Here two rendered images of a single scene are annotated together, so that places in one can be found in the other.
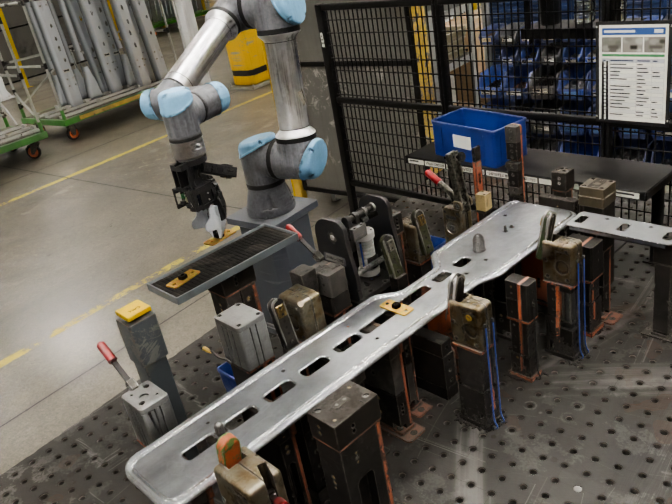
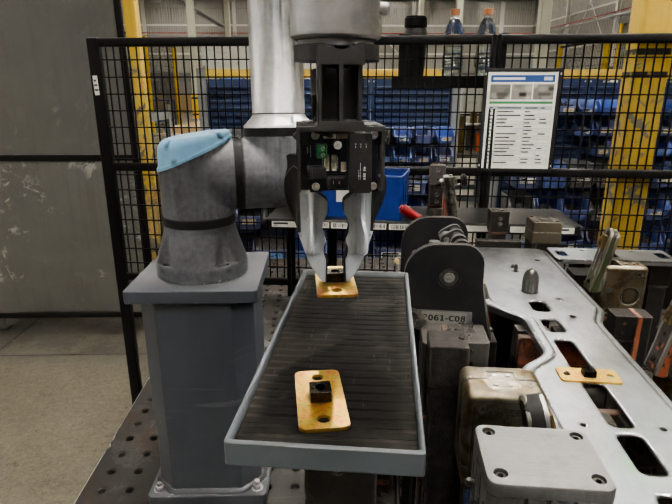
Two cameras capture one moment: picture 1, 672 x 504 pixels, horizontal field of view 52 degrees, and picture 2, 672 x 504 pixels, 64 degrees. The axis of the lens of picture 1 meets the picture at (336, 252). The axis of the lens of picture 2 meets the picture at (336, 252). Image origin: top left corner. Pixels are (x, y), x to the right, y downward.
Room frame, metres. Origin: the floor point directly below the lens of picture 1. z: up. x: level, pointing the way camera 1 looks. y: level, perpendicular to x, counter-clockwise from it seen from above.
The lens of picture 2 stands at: (1.19, 0.62, 1.40)
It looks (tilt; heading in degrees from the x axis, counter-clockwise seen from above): 17 degrees down; 315
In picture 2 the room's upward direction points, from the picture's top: straight up
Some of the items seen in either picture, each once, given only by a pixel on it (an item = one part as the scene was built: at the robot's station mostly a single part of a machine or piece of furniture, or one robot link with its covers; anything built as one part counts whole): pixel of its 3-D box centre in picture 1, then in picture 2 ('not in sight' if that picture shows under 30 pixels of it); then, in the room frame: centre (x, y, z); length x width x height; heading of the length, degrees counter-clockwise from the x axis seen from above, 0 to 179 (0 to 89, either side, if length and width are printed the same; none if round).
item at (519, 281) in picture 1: (523, 328); (618, 380); (1.46, -0.44, 0.84); 0.11 x 0.08 x 0.29; 40
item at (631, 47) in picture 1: (633, 73); (518, 121); (1.99, -0.97, 1.30); 0.23 x 0.02 x 0.31; 40
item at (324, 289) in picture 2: (219, 235); (335, 276); (1.54, 0.27, 1.22); 0.08 x 0.04 x 0.01; 139
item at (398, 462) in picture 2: (225, 260); (344, 338); (1.53, 0.27, 1.16); 0.37 x 0.14 x 0.02; 130
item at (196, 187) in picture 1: (195, 182); (337, 120); (1.52, 0.29, 1.37); 0.09 x 0.08 x 0.12; 139
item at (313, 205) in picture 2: (201, 222); (314, 239); (1.54, 0.30, 1.27); 0.06 x 0.03 x 0.09; 139
